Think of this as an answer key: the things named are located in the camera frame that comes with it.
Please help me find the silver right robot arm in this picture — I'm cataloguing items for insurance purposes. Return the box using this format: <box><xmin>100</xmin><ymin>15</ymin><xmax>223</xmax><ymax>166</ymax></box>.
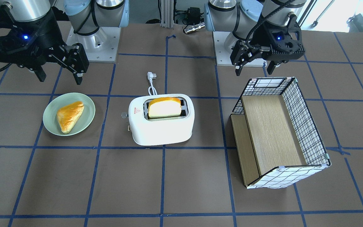
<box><xmin>0</xmin><ymin>0</ymin><xmax>130</xmax><ymax>85</ymax></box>

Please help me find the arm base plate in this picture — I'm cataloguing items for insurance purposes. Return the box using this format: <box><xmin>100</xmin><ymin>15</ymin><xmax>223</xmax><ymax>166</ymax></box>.
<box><xmin>212</xmin><ymin>31</ymin><xmax>268</xmax><ymax>67</ymax></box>
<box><xmin>66</xmin><ymin>27</ymin><xmax>122</xmax><ymax>63</ymax></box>

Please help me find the white toaster power cord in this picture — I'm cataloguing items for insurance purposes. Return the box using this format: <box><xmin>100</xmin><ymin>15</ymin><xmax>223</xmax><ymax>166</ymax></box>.
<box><xmin>147</xmin><ymin>72</ymin><xmax>158</xmax><ymax>96</ymax></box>

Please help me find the golden triangular pastry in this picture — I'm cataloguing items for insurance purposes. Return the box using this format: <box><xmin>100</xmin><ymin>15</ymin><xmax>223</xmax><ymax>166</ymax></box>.
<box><xmin>56</xmin><ymin>101</ymin><xmax>84</xmax><ymax>134</ymax></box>

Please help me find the white two-slot toaster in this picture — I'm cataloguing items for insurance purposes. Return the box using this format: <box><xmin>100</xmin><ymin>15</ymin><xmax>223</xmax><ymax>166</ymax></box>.
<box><xmin>128</xmin><ymin>94</ymin><xmax>195</xmax><ymax>146</ymax></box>

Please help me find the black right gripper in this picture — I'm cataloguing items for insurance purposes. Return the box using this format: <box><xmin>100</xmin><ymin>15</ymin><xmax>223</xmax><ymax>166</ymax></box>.
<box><xmin>0</xmin><ymin>13</ymin><xmax>89</xmax><ymax>85</ymax></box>

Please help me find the wire grid storage basket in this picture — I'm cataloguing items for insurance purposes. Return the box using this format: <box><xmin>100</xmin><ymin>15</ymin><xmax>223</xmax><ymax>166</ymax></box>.
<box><xmin>230</xmin><ymin>77</ymin><xmax>331</xmax><ymax>189</ymax></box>

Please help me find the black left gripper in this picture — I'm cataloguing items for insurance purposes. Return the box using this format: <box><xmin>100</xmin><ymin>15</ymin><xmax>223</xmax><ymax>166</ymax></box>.
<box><xmin>230</xmin><ymin>14</ymin><xmax>305</xmax><ymax>77</ymax></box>

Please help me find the silver metal cylinder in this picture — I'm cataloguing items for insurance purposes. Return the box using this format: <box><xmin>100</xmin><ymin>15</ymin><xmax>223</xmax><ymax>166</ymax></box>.
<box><xmin>183</xmin><ymin>22</ymin><xmax>205</xmax><ymax>34</ymax></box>

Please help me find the yellow bread slice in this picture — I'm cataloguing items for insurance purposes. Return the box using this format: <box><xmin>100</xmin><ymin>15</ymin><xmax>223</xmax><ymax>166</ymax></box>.
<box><xmin>147</xmin><ymin>97</ymin><xmax>182</xmax><ymax>118</ymax></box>

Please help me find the black power adapter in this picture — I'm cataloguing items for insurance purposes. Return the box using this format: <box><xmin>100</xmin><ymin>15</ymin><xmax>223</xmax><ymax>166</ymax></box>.
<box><xmin>187</xmin><ymin>7</ymin><xmax>201</xmax><ymax>20</ymax></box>

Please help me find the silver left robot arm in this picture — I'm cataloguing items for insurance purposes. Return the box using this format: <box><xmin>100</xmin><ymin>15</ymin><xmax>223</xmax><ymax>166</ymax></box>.
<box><xmin>204</xmin><ymin>0</ymin><xmax>306</xmax><ymax>76</ymax></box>

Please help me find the light green plate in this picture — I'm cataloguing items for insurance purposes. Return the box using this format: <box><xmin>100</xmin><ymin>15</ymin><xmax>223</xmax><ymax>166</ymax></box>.
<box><xmin>43</xmin><ymin>92</ymin><xmax>95</xmax><ymax>136</ymax></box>

